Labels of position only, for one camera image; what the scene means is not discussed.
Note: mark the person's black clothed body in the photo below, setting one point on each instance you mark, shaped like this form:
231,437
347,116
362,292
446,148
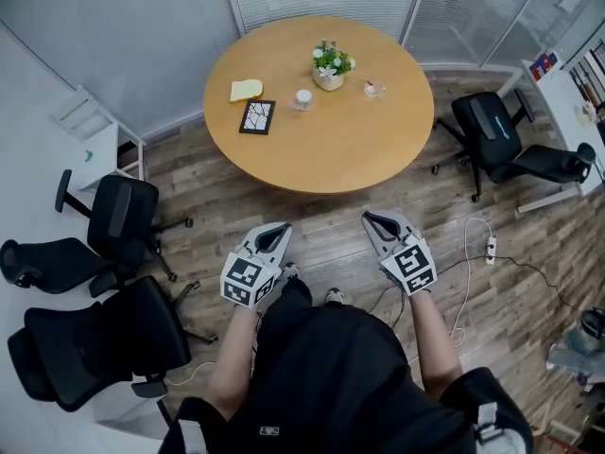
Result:
331,376

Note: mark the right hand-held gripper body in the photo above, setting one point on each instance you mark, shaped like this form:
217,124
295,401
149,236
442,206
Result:
410,265

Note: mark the white side desk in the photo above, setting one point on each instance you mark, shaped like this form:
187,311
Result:
101,142

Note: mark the person's left shoe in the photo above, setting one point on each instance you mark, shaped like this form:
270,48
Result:
289,271

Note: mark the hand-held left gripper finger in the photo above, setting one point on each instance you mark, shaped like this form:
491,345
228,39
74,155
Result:
283,249
264,232

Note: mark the white long desk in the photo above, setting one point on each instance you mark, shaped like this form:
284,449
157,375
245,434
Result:
574,116

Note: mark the person's right shoe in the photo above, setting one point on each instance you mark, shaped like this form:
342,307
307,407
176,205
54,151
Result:
334,295

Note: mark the potted plant in white pot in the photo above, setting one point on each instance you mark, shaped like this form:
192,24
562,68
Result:
329,66

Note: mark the white power strip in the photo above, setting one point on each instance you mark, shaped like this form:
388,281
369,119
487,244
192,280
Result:
491,249

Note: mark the yellow sponge cloth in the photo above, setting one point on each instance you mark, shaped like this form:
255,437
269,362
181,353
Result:
246,90

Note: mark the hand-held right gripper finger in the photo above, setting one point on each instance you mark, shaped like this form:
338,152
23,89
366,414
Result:
373,237
397,220

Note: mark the small teal object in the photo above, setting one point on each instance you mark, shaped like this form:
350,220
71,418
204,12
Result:
88,156

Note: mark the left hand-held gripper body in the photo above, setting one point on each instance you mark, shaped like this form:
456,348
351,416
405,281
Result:
248,279

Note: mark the clear cotton swab container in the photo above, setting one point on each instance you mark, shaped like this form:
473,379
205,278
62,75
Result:
302,98

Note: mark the black office chair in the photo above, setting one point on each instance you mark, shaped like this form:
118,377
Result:
52,263
99,343
120,218
510,140

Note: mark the dark shelf unit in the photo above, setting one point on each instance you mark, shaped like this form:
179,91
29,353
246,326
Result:
591,76

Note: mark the red and blue box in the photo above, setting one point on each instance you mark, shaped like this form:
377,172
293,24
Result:
543,65

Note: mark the person's right forearm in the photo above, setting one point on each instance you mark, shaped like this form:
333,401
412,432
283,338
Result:
437,343

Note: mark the person's left forearm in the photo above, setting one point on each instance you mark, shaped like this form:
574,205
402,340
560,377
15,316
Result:
231,362

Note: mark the black framed patterned picture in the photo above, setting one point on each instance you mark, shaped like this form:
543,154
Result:
257,116

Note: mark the person's shoe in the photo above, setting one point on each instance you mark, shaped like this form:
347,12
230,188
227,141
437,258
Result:
334,295
289,271

